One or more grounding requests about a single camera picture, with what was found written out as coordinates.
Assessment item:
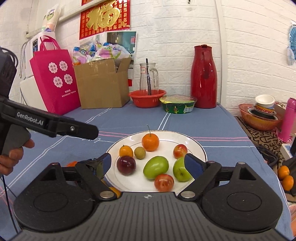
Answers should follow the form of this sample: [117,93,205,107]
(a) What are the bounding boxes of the large orange mandarin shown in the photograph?
[66,161,78,167]

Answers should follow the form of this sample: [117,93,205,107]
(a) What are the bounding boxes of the round green jujube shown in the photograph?
[173,157,192,182]

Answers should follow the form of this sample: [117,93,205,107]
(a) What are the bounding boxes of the red-yellow small apple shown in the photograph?
[173,144,188,159]

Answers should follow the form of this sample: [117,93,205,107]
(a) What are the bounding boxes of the dark plum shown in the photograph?
[116,156,137,176]

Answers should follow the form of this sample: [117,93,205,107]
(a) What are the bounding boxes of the small yellow-orange citrus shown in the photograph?
[109,187,121,198]

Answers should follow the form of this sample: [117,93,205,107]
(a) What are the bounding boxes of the small orange with leaf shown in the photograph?
[119,145,133,158]

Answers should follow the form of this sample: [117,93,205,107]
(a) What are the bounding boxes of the red small apple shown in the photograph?
[154,174,175,192]

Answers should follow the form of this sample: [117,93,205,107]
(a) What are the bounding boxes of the oblong green jujube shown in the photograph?
[143,156,169,180]

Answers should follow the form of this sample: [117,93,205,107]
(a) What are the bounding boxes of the yellow-brown longan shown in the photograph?
[134,147,146,160]

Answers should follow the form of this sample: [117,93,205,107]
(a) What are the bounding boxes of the stemmed orange mandarin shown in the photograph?
[142,125,159,152]

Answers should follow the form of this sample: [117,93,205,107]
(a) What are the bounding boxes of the small longan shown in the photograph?
[96,162,104,179]

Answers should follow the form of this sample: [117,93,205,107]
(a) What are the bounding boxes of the person left hand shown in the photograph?
[0,139,35,176]

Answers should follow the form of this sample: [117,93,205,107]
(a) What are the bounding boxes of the white appliance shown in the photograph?
[20,32,56,111]

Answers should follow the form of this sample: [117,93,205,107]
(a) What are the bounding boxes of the blue striped tablecloth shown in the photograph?
[1,103,285,240]

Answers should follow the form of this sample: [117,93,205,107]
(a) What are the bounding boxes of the white round plate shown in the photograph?
[104,131,208,195]

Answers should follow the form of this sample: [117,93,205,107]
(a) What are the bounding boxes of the brown cardboard box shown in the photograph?
[74,58,131,109]

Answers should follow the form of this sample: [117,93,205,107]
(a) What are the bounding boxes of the pink tote bag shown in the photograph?
[30,35,81,115]

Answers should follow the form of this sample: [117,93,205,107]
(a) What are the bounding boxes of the green foil bowl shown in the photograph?
[159,94,197,114]

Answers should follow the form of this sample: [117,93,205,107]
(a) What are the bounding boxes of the floral cloth bundle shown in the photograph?
[72,41,132,66]

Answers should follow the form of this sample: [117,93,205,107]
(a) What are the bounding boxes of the orange on side shelf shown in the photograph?
[277,165,290,180]

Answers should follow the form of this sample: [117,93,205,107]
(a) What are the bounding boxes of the red plastic basket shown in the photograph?
[129,89,167,108]

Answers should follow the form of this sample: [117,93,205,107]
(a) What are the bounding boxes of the brown wooden tray bowl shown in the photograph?
[238,103,282,131]

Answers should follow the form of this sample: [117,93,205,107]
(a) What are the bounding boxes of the pink water bottle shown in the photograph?
[278,98,296,142]

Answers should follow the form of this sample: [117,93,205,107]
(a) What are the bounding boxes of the glass pitcher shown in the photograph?
[139,63,159,95]

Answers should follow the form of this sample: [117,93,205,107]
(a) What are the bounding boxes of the red thermos jug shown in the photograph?
[190,44,217,108]

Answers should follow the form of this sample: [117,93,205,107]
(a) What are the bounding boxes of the black cable on table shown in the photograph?
[1,176,19,235]

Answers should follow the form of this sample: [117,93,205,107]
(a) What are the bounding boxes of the red fu wall poster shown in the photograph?
[79,0,130,40]

